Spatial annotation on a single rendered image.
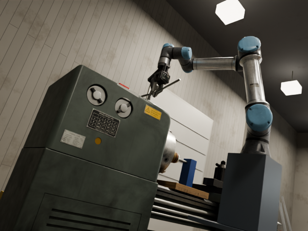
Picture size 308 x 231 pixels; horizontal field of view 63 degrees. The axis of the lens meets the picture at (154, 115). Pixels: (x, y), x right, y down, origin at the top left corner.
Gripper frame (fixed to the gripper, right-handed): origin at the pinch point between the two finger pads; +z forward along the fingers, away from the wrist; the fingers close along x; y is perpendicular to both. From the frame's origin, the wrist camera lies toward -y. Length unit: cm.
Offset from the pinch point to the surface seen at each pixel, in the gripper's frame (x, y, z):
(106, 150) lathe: -26, 13, 43
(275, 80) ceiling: 639, -270, -406
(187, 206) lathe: 45, 2, 57
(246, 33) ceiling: 388, -226, -407
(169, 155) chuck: 20.1, 3.7, 31.5
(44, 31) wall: -39, -307, -155
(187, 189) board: 37, 7, 48
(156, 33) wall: 180, -324, -308
